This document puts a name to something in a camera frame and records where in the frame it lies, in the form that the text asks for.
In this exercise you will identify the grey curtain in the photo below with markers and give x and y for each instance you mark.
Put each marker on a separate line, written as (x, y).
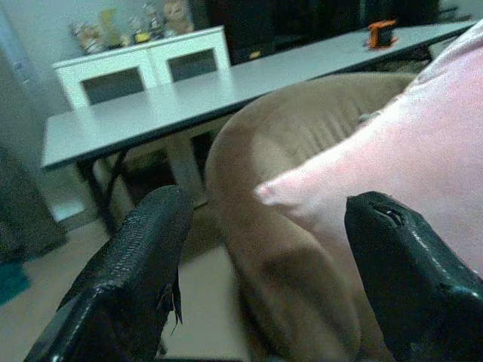
(22, 188)

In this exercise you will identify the white glass door cabinet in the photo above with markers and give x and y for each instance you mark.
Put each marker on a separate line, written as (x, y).
(113, 64)

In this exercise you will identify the blue floor mat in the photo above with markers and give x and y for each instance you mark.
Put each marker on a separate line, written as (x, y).
(13, 281)

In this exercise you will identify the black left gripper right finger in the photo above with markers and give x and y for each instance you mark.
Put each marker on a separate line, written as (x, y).
(415, 286)

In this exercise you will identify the figurine collection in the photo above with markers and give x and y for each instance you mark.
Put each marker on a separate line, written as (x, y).
(128, 26)

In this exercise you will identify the brown round sofa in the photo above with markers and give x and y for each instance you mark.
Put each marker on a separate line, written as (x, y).
(294, 158)

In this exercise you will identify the grey folding table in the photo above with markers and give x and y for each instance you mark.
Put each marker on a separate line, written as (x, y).
(211, 98)

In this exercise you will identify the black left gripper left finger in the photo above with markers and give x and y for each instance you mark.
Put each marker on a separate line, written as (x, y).
(128, 271)

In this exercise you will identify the orange black tape measure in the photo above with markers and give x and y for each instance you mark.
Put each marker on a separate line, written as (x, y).
(381, 34)

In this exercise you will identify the pink pillow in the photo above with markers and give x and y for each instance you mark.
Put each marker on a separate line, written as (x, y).
(415, 143)

